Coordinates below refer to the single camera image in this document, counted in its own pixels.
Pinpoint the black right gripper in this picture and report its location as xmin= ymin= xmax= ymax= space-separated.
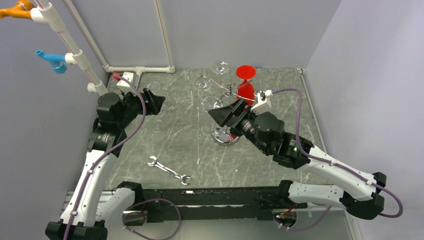
xmin=208 ymin=97 xmax=270 ymax=154

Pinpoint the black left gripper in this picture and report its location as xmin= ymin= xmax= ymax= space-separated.
xmin=116 ymin=87 xmax=165 ymax=129

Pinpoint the clear wine glass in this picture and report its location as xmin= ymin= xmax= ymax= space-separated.
xmin=211 ymin=60 xmax=231 ymax=75
xmin=194 ymin=75 xmax=214 ymax=92
xmin=147 ymin=81 xmax=161 ymax=94
xmin=201 ymin=96 xmax=223 ymax=113
xmin=154 ymin=120 xmax=165 ymax=133

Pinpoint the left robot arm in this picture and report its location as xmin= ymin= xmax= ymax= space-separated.
xmin=45 ymin=88 xmax=166 ymax=240

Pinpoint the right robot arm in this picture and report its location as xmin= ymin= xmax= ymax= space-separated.
xmin=208 ymin=99 xmax=387 ymax=220

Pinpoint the chrome wine glass rack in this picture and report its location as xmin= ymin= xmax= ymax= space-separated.
xmin=211 ymin=79 xmax=243 ymax=146

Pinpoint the red plastic wine glass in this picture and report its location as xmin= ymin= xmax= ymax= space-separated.
xmin=236 ymin=65 xmax=256 ymax=106

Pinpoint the clear wine glass back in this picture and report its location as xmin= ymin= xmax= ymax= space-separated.
xmin=211 ymin=60 xmax=231 ymax=75

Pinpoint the silver double open wrench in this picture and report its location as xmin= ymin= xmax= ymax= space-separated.
xmin=147 ymin=156 xmax=192 ymax=186

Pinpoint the blue pipe fitting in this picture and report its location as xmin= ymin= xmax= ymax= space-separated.
xmin=35 ymin=49 xmax=68 ymax=74

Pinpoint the orange pipe fitting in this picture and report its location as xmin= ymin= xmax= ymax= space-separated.
xmin=0 ymin=0 xmax=35 ymax=20

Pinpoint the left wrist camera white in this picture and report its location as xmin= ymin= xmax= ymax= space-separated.
xmin=112 ymin=71 xmax=140 ymax=94

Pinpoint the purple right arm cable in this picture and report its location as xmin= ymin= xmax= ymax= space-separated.
xmin=269 ymin=87 xmax=404 ymax=233

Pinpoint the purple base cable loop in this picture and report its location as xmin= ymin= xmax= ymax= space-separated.
xmin=121 ymin=198 xmax=182 ymax=240

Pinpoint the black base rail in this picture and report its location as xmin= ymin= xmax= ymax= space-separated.
xmin=114 ymin=181 xmax=308 ymax=223

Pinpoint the white PVC pipe frame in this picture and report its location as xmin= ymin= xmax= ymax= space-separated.
xmin=30 ymin=0 xmax=176 ymax=97

